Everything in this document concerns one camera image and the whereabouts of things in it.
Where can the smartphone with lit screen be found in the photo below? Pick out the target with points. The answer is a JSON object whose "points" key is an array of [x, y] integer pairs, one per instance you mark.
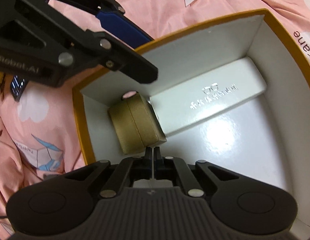
{"points": [[17, 87]]}

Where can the pink fabric pouch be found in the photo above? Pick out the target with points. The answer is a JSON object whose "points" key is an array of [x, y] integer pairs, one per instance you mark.
{"points": [[129, 94]]}

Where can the gold cube box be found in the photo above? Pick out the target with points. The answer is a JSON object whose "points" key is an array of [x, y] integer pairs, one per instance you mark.
{"points": [[136, 125]]}

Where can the white glasses case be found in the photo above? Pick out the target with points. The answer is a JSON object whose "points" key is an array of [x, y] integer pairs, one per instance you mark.
{"points": [[207, 95]]}

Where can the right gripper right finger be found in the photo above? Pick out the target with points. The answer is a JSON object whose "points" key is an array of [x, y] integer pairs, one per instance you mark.
{"points": [[241, 203]]}

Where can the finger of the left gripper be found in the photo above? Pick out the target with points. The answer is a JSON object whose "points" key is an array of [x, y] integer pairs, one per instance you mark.
{"points": [[116, 55], [112, 18]]}

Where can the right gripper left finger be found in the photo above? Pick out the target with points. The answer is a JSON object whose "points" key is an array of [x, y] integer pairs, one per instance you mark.
{"points": [[60, 204]]}

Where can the pink cloud pattern duvet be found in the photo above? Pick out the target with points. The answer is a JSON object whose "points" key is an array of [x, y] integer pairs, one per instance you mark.
{"points": [[38, 138]]}

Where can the orange cardboard storage box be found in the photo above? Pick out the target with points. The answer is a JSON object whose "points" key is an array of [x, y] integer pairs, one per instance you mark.
{"points": [[266, 138]]}

